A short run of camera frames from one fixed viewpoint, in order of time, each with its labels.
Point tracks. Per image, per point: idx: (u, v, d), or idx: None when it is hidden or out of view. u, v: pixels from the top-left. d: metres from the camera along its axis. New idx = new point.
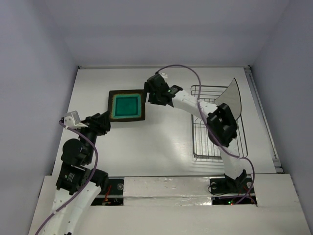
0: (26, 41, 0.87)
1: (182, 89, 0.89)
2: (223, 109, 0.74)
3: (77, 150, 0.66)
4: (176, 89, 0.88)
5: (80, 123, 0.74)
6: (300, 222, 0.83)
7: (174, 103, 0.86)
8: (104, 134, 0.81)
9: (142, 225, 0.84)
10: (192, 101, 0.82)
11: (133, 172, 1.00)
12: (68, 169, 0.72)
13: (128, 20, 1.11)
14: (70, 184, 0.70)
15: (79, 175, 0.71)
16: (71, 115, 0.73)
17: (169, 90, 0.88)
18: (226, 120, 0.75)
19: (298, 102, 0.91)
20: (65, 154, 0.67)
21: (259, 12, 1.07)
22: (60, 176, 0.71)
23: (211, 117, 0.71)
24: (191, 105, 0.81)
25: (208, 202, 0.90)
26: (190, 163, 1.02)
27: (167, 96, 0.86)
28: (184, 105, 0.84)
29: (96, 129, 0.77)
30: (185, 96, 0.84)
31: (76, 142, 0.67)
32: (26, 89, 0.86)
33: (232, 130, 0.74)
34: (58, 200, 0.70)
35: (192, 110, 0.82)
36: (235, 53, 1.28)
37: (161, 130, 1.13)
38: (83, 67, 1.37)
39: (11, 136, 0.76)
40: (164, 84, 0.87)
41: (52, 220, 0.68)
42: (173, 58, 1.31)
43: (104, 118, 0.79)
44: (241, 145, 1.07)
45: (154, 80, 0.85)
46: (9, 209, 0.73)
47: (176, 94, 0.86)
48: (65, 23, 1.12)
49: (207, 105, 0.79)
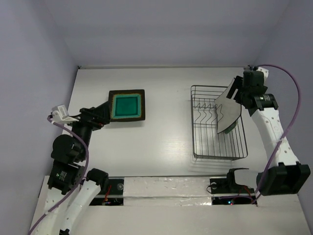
0: (25, 40, 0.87)
1: (277, 107, 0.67)
2: (301, 171, 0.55)
3: (68, 147, 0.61)
4: (269, 99, 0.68)
5: (69, 117, 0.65)
6: (300, 222, 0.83)
7: (255, 114, 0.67)
8: (101, 128, 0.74)
9: (142, 225, 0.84)
10: (277, 129, 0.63)
11: (133, 172, 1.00)
12: (59, 167, 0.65)
13: (127, 20, 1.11)
14: (62, 183, 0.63)
15: (72, 173, 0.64)
16: (57, 109, 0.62)
17: (261, 98, 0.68)
18: (291, 181, 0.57)
19: (298, 102, 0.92)
20: (56, 151, 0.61)
21: (260, 12, 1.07)
22: (52, 175, 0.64)
23: (279, 168, 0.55)
24: (272, 133, 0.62)
25: (208, 202, 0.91)
26: (190, 163, 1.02)
27: (255, 101, 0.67)
28: (262, 126, 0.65)
29: (89, 124, 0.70)
30: (272, 118, 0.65)
31: (67, 138, 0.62)
32: (26, 89, 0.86)
33: (285, 192, 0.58)
34: (50, 199, 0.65)
35: (267, 139, 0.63)
36: (235, 53, 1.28)
37: (161, 129, 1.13)
38: (83, 67, 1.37)
39: (11, 136, 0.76)
40: (261, 87, 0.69)
41: (45, 221, 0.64)
42: (173, 58, 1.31)
43: (102, 111, 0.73)
44: (241, 145, 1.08)
45: (253, 75, 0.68)
46: (9, 209, 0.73)
47: (265, 109, 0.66)
48: (65, 22, 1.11)
49: (287, 151, 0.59)
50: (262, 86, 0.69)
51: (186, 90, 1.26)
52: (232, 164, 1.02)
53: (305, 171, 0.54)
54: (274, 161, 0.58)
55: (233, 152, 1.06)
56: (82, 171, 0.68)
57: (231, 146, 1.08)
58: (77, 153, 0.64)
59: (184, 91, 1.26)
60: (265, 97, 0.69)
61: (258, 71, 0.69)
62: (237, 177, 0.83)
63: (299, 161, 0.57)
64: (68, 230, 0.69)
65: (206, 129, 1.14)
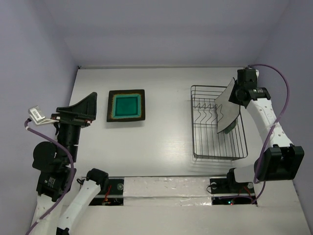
0: (25, 40, 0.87)
1: (270, 98, 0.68)
2: (295, 152, 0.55)
3: (50, 156, 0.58)
4: (262, 90, 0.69)
5: (45, 119, 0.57)
6: (301, 222, 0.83)
7: (250, 105, 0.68)
8: (88, 126, 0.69)
9: (142, 225, 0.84)
10: (270, 117, 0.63)
11: (133, 172, 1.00)
12: (47, 174, 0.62)
13: (128, 20, 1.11)
14: (51, 190, 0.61)
15: (60, 179, 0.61)
16: (31, 113, 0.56)
17: (255, 90, 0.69)
18: (288, 164, 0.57)
19: (298, 102, 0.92)
20: (38, 161, 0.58)
21: (260, 12, 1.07)
22: (40, 182, 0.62)
23: (273, 148, 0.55)
24: (265, 120, 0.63)
25: (208, 202, 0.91)
26: (190, 163, 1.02)
27: (248, 93, 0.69)
28: (256, 115, 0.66)
29: (74, 122, 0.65)
30: (265, 106, 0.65)
31: (48, 148, 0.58)
32: (26, 89, 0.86)
33: (283, 176, 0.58)
34: (41, 206, 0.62)
35: (261, 126, 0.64)
36: (235, 53, 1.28)
37: (160, 130, 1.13)
38: (83, 67, 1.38)
39: (11, 135, 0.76)
40: (255, 82, 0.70)
41: (38, 226, 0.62)
42: (173, 58, 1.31)
43: (81, 110, 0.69)
44: (241, 145, 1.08)
45: (245, 71, 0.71)
46: (9, 209, 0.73)
47: (258, 99, 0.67)
48: (65, 23, 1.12)
49: (279, 134, 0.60)
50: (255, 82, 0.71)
51: (186, 91, 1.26)
52: (232, 164, 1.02)
53: (300, 151, 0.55)
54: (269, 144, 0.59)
55: (233, 152, 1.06)
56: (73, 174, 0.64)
57: (231, 146, 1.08)
58: (63, 161, 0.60)
59: (184, 91, 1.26)
60: (258, 90, 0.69)
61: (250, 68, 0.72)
62: (237, 176, 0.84)
63: (293, 144, 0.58)
64: (68, 229, 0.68)
65: (206, 129, 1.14)
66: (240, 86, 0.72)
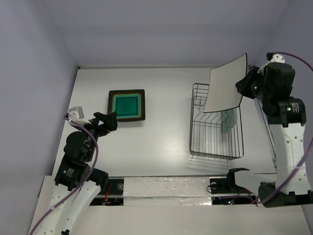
0: (26, 40, 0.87)
1: (303, 124, 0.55)
2: (310, 199, 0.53)
3: (80, 142, 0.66)
4: (298, 108, 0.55)
5: (84, 119, 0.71)
6: (301, 222, 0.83)
7: (275, 125, 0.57)
8: (107, 133, 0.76)
9: (142, 225, 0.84)
10: (297, 155, 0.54)
11: (133, 172, 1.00)
12: (67, 165, 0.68)
13: (127, 20, 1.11)
14: (69, 179, 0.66)
15: (79, 170, 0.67)
16: (76, 109, 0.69)
17: (289, 106, 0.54)
18: None
19: None
20: (68, 146, 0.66)
21: (260, 12, 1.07)
22: (59, 172, 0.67)
23: (289, 199, 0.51)
24: (291, 157, 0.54)
25: (208, 202, 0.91)
26: (187, 160, 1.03)
27: (279, 111, 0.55)
28: (280, 143, 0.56)
29: (99, 127, 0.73)
30: (295, 137, 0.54)
31: (80, 135, 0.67)
32: (26, 89, 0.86)
33: None
34: (56, 196, 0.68)
35: (283, 161, 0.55)
36: (235, 53, 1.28)
37: (160, 129, 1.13)
38: (83, 67, 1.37)
39: (12, 135, 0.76)
40: (287, 90, 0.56)
41: (50, 217, 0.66)
42: (173, 58, 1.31)
43: (112, 117, 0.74)
44: (237, 143, 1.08)
45: (281, 74, 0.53)
46: (10, 208, 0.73)
47: (289, 125, 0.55)
48: (65, 23, 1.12)
49: (301, 178, 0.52)
50: (289, 88, 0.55)
51: (186, 90, 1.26)
52: (228, 163, 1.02)
53: None
54: (285, 188, 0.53)
55: (229, 150, 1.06)
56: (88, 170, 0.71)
57: (228, 145, 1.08)
58: (87, 151, 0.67)
59: (184, 91, 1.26)
60: (293, 103, 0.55)
61: (289, 68, 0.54)
62: (238, 178, 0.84)
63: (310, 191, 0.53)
64: (68, 231, 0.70)
65: (205, 128, 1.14)
66: (269, 93, 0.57)
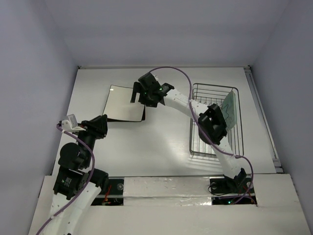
0: (26, 40, 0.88)
1: (174, 88, 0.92)
2: (213, 108, 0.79)
3: (75, 154, 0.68)
4: (167, 87, 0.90)
5: (77, 127, 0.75)
6: (300, 222, 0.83)
7: (166, 102, 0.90)
8: (103, 136, 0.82)
9: (142, 225, 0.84)
10: (184, 100, 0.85)
11: (133, 172, 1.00)
12: (65, 174, 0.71)
13: (127, 19, 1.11)
14: (67, 188, 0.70)
15: (77, 179, 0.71)
16: (68, 119, 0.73)
17: (160, 88, 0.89)
18: (216, 119, 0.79)
19: (298, 102, 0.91)
20: (63, 158, 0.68)
21: (260, 11, 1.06)
22: (57, 181, 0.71)
23: (201, 117, 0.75)
24: (182, 104, 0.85)
25: (208, 202, 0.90)
26: (187, 160, 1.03)
27: (159, 95, 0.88)
28: (174, 104, 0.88)
29: (93, 132, 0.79)
30: (175, 95, 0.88)
31: (74, 147, 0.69)
32: (27, 90, 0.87)
33: (220, 129, 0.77)
34: (55, 204, 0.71)
35: (184, 108, 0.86)
36: (235, 53, 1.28)
37: (159, 130, 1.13)
38: (83, 67, 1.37)
39: (11, 135, 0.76)
40: (155, 82, 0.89)
41: (50, 224, 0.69)
42: (174, 58, 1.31)
43: (101, 122, 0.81)
44: (237, 144, 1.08)
45: (145, 78, 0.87)
46: (10, 209, 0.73)
47: (167, 93, 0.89)
48: (64, 23, 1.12)
49: (198, 105, 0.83)
50: (156, 82, 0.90)
51: (186, 90, 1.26)
52: None
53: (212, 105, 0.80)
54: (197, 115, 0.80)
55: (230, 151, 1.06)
56: (86, 177, 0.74)
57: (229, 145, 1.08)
58: (82, 160, 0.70)
59: (184, 90, 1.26)
60: (162, 86, 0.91)
61: (147, 73, 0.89)
62: (226, 171, 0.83)
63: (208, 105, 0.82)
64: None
65: None
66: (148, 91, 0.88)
